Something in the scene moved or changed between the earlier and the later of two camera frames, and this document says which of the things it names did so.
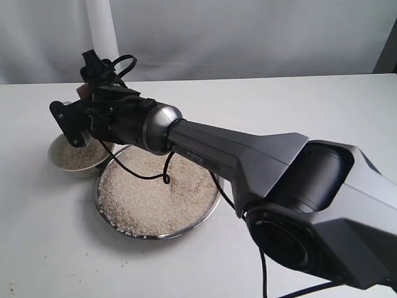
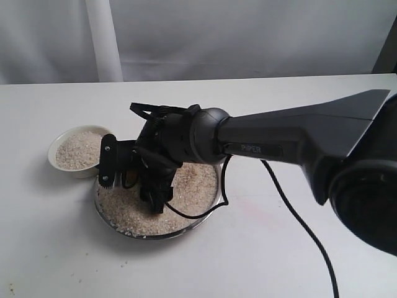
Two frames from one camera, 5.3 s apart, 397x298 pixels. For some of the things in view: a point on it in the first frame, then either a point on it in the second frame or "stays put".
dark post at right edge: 387,62 stays put
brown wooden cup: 84,91 -> 131,178
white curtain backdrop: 43,41 stays put
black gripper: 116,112 -> 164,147
